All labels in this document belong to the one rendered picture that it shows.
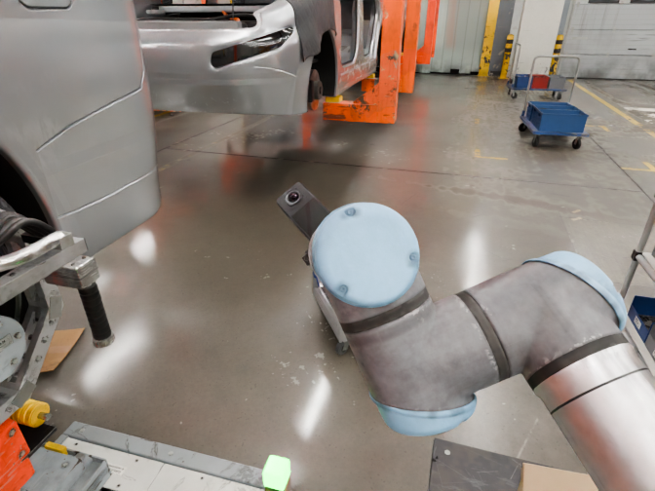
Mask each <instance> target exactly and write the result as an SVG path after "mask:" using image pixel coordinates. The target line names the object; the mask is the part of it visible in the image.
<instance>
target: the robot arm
mask: <svg viewBox="0 0 655 491"><path fill-rule="evenodd" d="M277 204H278V206H279V207H280V208H281V210H282V211H283V212H284V214H285V215H286V216H287V217H288V218H289V219H290V220H291V221H292V223H293V224H294V225H295V226H296V227H297V228H298V229H299V231H300V232H301V233H302V234H303V235H304V236H305V237H306V238H307V240H308V241H309V242H310V243H309V248H308V249H307V250H306V251H305V254H304V255H303V256H302V257H301V259H302V260H303V261H304V263H305V264H306V265H307V266H308V265H310V266H311V268H312V270H313V271H314V273H315V275H316V276H317V277H318V278H319V279H320V281H321V283H322V284H323V286H324V289H325V291H326V293H327V297H328V299H329V301H330V303H331V306H332V308H333V310H334V312H335V314H336V316H337V318H338V321H339V323H340V325H341V327H342V330H343V332H344V334H345V336H346V339H347V341H348V343H349V345H350V348H351V350H352V352H353V354H354V357H355V359H356V361H357V364H358V366H359V368H360V370H361V372H362V374H363V376H364V378H365V381H366V384H367V386H368V389H369V396H370V398H371V400H372V401H373V402H374V403H375V404H376V406H377V408H378V410H379V412H380V414H381V416H382V418H383V420H384V422H385V423H386V424H387V426H388V427H389V428H391V429H392V430H393V431H395V432H397V433H399V434H404V435H410V436H427V435H434V434H441V433H444V432H447V431H450V430H452V429H454V428H456V427H458V425H459V424H460V423H462V422H465V421H467V420H468V419H469V418H470V417H471V416H472V415H473V413H474V412H475V409H476V405H477V396H476V394H475V392H477V391H480V390H482V389H485V388H487V387H489V386H492V385H494V384H497V383H499V382H501V381H503V380H506V379H509V378H511V377H513V376H516V375H518V374H522V375H523V377H524V379H525V380H526V382H527V383H528V385H529V386H530V388H531V389H532V391H533V393H534V394H535V395H536V396H538V397H539V398H541V399H542V401H543V403H544V404H545V406H546V407H547V409H548V411H549V412H550V414H551V415H552V417H553V418H554V420H555V422H556V423H557V425H558V426H559V428H560V430H561V432H562V433H563V435H564V436H565V438H566V440H567V441H568V443H569V444H570V446H571V447H572V449H573V451H574V452H575V454H576V455H577V457H578V458H579V460H580V462H581V463H582V465H583V466H584V468H585V470H586V471H587V473H588V474H589V476H590V477H591V479H592V481H593V482H594V484H595V485H596V487H597V489H598V491H655V377H654V376H653V375H652V373H651V372H650V371H649V370H648V369H647V367H646V366H645V365H644V364H643V362H642V361H641V360H640V359H639V358H638V356H637V355H636V353H635V349H634V347H633V346H632V345H631V343H630V342H629V341H628V340H627V338H626V337H625V336H624V334H623V333H622V330H623V329H624V327H625V324H626V321H627V310H626V306H625V303H624V301H623V298H622V296H621V294H620V293H619V292H617V291H616V289H615V287H614V286H613V282H612V281H611V280H610V279H609V278H608V277H607V276H606V275H605V274H604V273H603V272H602V271H601V269H600V268H599V267H598V266H596V265H595V264H594V263H593V262H591V261H590V260H588V259H587V258H585V257H583V256H581V255H579V254H576V253H573V252H569V251H555V252H552V253H549V254H547V255H544V256H542V257H539V258H532V259H529V260H526V261H524V262H523V263H522V264H521V265H520V266H519V267H516V268H514V269H512V270H510V271H507V272H505V273H503V274H500V275H498V276H496V277H494V278H491V279H489V280H487V281H484V282H482V283H479V284H476V285H474V286H472V287H469V288H467V289H465V290H463V291H460V292H458V293H456V294H452V295H449V296H447V297H446V298H444V299H441V300H439V301H437V302H435V303H433V301H432V299H431V297H430V295H429V293H428V290H427V288H426V286H425V284H424V281H423V279H422V277H421V275H420V272H419V270H418V268H419V246H418V241H417V239H416V237H415V234H414V232H413V230H412V228H411V227H410V225H409V224H408V223H407V221H406V220H405V219H404V218H403V217H402V216H401V215H399V214H398V213H397V212H395V211H394V210H392V209H391V208H387V207H385V206H382V205H380V204H374V203H353V204H349V205H346V206H343V207H341V208H338V209H336V210H334V211H333V212H330V211H329V210H328V209H327V208H326V207H325V206H324V205H323V204H322V203H321V202H320V201H319V200H318V199H317V198H316V197H315V196H314V195H313V194H312V193H311V192H310V191H309V190H308V189H307V188H306V187H305V186H304V185H303V184H302V183H300V182H296V183H295V184H294V185H292V186H291V187H290V188H289V189H288V190H287V191H286V192H285V193H284V194H283V195H281V196H280V197H279V198H278V199H277Z"/></svg>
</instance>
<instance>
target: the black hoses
mask: <svg viewBox="0 0 655 491"><path fill-rule="evenodd" d="M19 229H21V230H23V231H25V232H24V233H22V234H20V235H21V238H22V240H23V242H24V243H27V244H33V243H35V242H37V241H39V240H41V239H43V238H45V237H46V236H48V235H50V234H52V233H54V232H55V231H56V229H54V228H53V227H52V226H50V225H49V224H47V223H45V222H43V221H41V220H38V219H35V218H27V217H25V216H23V215H21V214H18V213H16V212H12V211H2V212H1V211H0V246H1V245H2V244H3V243H5V242H6V241H8V240H9V239H10V238H11V237H12V236H13V235H14V234H15V233H16V232H17V231H18V230H19Z"/></svg>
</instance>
